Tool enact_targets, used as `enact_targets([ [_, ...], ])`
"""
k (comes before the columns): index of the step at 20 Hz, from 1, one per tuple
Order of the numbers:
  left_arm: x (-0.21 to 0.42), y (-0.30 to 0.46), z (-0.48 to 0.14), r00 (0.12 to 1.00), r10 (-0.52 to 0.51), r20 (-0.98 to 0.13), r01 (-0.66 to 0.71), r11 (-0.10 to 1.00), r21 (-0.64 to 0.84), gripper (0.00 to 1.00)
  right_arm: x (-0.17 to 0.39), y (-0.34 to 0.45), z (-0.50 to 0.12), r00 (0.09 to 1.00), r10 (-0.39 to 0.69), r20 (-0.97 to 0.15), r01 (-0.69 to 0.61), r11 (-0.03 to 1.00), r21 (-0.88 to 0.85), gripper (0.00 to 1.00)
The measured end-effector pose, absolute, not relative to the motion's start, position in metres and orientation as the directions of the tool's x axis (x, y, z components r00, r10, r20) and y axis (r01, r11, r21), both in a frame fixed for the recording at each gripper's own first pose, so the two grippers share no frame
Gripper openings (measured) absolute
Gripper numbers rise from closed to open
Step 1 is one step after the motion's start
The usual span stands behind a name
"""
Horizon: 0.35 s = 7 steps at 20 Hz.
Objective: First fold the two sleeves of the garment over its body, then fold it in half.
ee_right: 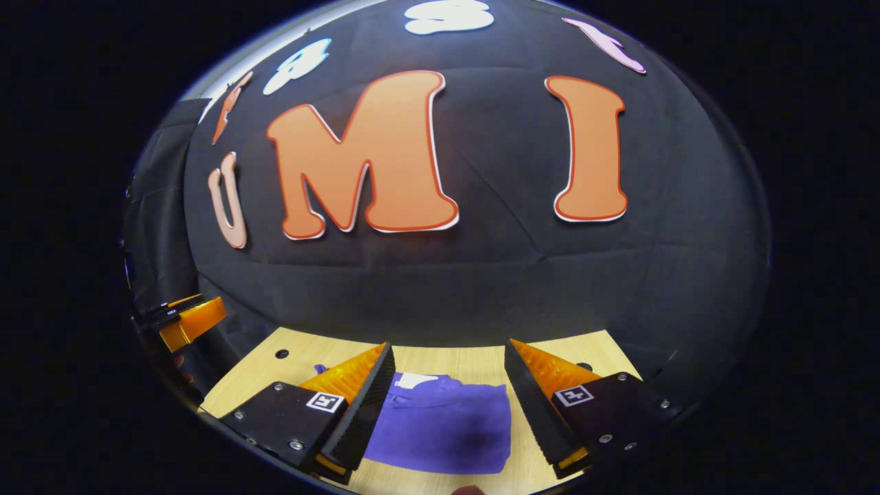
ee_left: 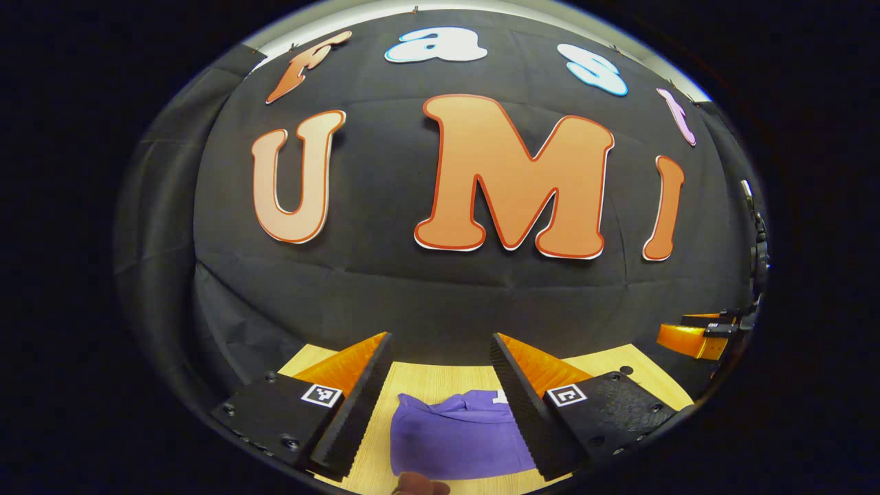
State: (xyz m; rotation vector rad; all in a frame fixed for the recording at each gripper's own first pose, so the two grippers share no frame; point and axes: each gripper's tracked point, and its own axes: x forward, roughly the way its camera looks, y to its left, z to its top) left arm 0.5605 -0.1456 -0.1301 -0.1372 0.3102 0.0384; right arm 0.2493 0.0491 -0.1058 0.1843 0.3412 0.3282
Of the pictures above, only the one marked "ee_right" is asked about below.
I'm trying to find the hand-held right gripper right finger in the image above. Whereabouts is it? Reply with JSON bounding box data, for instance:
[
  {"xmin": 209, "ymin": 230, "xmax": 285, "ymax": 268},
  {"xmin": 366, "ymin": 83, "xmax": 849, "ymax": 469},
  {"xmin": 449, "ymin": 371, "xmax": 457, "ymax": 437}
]
[{"xmin": 504, "ymin": 338, "xmax": 674, "ymax": 481}]

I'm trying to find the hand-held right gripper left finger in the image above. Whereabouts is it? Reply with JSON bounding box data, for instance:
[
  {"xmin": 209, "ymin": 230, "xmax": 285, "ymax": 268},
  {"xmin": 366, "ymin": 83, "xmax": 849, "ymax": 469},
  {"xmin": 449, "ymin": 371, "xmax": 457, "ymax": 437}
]
[{"xmin": 219, "ymin": 342, "xmax": 397, "ymax": 485}]

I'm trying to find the purple button shirt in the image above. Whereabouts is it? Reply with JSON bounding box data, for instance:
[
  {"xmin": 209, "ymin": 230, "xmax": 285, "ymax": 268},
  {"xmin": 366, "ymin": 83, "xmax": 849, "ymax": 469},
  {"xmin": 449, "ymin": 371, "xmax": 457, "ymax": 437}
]
[{"xmin": 315, "ymin": 364, "xmax": 513, "ymax": 475}]

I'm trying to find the black backdrop cloth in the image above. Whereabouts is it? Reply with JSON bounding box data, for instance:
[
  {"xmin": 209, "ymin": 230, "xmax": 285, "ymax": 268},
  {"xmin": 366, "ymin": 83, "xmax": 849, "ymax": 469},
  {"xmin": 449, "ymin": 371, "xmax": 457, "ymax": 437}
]
[{"xmin": 120, "ymin": 0, "xmax": 772, "ymax": 413}]

